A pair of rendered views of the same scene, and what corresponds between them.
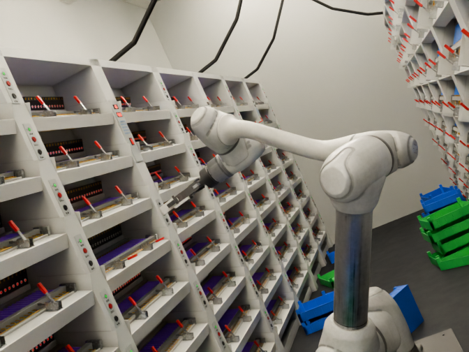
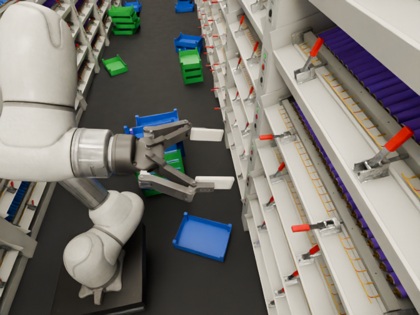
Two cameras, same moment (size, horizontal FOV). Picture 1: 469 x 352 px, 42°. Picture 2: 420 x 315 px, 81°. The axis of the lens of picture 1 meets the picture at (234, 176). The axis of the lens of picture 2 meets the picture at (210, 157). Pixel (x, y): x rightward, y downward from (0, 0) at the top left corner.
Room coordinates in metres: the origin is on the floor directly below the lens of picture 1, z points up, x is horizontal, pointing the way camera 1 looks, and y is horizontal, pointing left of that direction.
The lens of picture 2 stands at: (2.52, 0.13, 1.43)
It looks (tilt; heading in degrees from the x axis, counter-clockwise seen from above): 49 degrees down; 161
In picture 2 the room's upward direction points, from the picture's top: 3 degrees counter-clockwise
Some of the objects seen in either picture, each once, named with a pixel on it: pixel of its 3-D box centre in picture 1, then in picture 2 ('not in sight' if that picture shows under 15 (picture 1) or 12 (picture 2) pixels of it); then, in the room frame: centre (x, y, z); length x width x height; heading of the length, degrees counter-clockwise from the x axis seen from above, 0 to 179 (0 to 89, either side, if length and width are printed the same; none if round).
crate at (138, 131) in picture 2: not in sight; (151, 137); (1.42, 0.16, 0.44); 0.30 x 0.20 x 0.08; 81
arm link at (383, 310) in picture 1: (377, 322); (90, 256); (2.00, -0.23, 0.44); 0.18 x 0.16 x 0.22; 134
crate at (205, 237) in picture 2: not in sight; (202, 235); (1.93, 0.26, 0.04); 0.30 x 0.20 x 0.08; 51
